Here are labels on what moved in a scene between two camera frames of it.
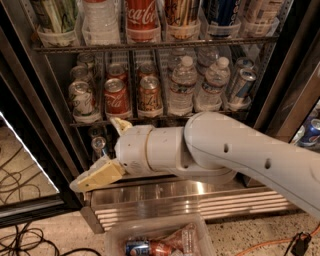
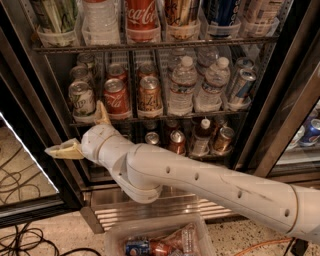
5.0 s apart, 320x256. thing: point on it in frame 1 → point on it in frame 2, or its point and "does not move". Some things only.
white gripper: [132, 150] → [91, 140]
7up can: [82, 101] does not move
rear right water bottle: [206, 57] does not move
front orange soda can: [150, 102] does not move
